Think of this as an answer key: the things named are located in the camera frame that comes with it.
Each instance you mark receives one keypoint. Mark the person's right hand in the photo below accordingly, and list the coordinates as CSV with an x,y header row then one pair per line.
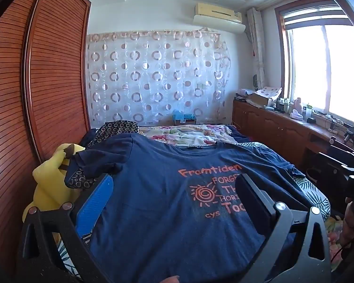
x,y
352,224

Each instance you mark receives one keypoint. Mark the sheer circle-patterned curtain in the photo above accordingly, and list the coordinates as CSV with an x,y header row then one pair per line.
x,y
159,73

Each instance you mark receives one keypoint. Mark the small black box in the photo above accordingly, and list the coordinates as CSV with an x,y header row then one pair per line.
x,y
311,120

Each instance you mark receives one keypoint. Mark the white window curtain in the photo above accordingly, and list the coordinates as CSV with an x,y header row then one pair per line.
x,y
256,50

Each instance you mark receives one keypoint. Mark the wooden slatted wardrobe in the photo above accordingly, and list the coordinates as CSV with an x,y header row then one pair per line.
x,y
56,79

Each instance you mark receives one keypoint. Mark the dark circle-patterned cloth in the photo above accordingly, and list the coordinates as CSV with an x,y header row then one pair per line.
x,y
115,128

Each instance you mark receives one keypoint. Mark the leaf print sheet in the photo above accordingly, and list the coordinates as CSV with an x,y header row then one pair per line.
x,y
315,200

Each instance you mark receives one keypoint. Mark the black mini tripod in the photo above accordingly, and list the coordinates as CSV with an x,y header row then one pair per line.
x,y
350,134

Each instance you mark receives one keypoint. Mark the navy t-shirt with orange print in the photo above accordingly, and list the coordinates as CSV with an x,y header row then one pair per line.
x,y
153,197

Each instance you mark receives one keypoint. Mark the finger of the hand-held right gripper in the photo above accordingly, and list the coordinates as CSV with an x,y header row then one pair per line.
x,y
333,162

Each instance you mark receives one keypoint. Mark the window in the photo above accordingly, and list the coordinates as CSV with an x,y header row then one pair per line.
x,y
312,64

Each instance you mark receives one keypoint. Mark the small round desk fan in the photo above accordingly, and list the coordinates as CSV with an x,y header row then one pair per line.
x,y
255,82

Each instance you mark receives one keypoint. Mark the navy blanket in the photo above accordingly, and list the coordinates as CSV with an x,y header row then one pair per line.
x,y
239,134

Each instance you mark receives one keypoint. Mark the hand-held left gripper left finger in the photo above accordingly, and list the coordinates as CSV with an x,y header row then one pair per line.
x,y
96,203

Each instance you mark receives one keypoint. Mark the small bottle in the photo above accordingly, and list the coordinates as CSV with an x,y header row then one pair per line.
x,y
308,112

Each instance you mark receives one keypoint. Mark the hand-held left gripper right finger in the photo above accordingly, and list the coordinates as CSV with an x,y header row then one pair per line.
x,y
253,209

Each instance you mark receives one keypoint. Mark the yellow plush toy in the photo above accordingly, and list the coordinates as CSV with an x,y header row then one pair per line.
x,y
47,182

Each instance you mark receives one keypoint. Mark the cardboard box with floral paper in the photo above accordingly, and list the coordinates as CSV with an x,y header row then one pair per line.
x,y
262,98

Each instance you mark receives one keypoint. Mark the small blue box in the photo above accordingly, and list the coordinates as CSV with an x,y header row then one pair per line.
x,y
183,116

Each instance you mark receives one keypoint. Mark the long wooden cabinet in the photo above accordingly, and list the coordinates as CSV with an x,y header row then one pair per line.
x,y
277,126

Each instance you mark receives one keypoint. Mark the wall air conditioner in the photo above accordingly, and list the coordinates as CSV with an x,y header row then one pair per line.
x,y
218,20

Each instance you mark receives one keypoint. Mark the floral blanket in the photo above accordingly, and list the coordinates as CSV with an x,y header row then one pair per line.
x,y
188,135

